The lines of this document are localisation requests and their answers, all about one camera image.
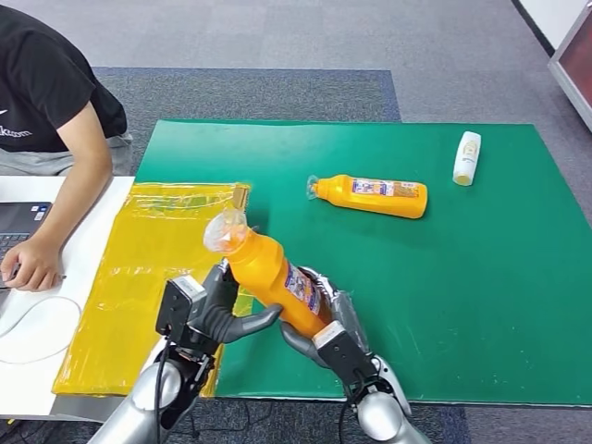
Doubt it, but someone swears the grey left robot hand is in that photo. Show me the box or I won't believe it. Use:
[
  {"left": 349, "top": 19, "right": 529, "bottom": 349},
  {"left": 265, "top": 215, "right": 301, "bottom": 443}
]
[{"left": 189, "top": 260, "right": 284, "bottom": 358}]

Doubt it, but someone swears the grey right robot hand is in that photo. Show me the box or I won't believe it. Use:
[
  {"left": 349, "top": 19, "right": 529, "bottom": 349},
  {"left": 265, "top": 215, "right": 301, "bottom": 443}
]
[{"left": 279, "top": 266, "right": 371, "bottom": 369}]

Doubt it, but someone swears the orange bottle clear cap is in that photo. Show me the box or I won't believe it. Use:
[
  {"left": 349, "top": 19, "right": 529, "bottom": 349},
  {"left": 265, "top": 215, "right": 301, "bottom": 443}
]
[
  {"left": 203, "top": 206, "right": 334, "bottom": 339},
  {"left": 306, "top": 174, "right": 429, "bottom": 220}
]

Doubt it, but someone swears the small white bottle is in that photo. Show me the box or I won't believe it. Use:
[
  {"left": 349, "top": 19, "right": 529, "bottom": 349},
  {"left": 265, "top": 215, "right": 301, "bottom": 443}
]
[{"left": 452, "top": 129, "right": 482, "bottom": 187}]

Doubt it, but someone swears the green table mat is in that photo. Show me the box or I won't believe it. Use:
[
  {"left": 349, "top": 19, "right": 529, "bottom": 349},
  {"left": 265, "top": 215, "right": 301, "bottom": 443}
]
[{"left": 134, "top": 119, "right": 592, "bottom": 407}]

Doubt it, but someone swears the yellow glossy plastic mat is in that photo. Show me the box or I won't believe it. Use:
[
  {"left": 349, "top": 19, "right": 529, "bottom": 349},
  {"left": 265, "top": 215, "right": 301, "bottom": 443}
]
[{"left": 51, "top": 181, "right": 253, "bottom": 399}]

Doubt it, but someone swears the tan tape piece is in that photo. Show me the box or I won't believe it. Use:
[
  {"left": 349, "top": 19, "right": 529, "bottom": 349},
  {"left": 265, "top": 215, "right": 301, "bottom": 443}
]
[{"left": 231, "top": 185, "right": 251, "bottom": 213}]

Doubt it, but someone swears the white table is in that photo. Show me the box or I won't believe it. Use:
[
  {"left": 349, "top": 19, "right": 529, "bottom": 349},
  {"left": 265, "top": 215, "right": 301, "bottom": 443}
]
[{"left": 0, "top": 176, "right": 134, "bottom": 424}]

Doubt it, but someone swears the person's hand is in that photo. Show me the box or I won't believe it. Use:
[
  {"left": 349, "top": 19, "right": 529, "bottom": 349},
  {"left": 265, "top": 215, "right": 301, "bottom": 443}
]
[{"left": 0, "top": 235, "right": 63, "bottom": 293}]

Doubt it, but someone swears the dark laptop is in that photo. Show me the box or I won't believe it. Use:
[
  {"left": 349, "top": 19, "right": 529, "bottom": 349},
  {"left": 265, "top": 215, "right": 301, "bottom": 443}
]
[{"left": 0, "top": 202, "right": 51, "bottom": 290}]

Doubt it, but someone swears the person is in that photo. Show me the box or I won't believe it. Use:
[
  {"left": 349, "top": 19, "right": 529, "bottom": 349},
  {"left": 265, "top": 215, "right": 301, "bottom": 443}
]
[{"left": 0, "top": 5, "right": 134, "bottom": 178}]

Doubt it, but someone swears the silver framed dark panel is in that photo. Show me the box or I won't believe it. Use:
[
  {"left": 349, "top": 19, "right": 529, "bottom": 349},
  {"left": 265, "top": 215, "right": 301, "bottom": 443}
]
[{"left": 547, "top": 0, "right": 592, "bottom": 133}]

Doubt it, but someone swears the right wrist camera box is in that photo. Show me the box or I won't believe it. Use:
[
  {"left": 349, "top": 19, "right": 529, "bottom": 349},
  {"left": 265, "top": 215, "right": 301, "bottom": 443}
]
[{"left": 314, "top": 320, "right": 379, "bottom": 388}]

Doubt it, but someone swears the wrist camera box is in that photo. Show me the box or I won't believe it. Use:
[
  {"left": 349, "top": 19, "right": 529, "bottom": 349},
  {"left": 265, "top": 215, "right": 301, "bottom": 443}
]
[
  {"left": 314, "top": 320, "right": 379, "bottom": 388},
  {"left": 154, "top": 276, "right": 208, "bottom": 342}
]

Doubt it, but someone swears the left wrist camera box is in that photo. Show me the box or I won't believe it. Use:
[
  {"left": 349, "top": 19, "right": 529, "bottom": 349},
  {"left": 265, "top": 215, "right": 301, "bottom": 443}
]
[{"left": 154, "top": 276, "right": 208, "bottom": 342}]

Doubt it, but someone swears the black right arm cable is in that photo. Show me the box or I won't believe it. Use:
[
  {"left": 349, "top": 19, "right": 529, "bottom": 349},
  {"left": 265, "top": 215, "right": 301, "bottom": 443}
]
[{"left": 338, "top": 366, "right": 385, "bottom": 444}]

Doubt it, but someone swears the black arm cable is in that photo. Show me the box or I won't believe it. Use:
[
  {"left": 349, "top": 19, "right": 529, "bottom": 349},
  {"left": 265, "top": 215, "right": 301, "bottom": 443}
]
[
  {"left": 153, "top": 339, "right": 175, "bottom": 444},
  {"left": 338, "top": 366, "right": 385, "bottom": 444}
]

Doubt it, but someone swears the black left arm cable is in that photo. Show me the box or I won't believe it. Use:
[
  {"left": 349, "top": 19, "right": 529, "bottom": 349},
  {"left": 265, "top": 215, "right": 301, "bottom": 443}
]
[{"left": 153, "top": 339, "right": 175, "bottom": 444}]

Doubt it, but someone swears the thin white cable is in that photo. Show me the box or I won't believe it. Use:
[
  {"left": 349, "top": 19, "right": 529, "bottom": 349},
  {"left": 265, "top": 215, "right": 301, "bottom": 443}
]
[{"left": 0, "top": 295, "right": 83, "bottom": 366}]

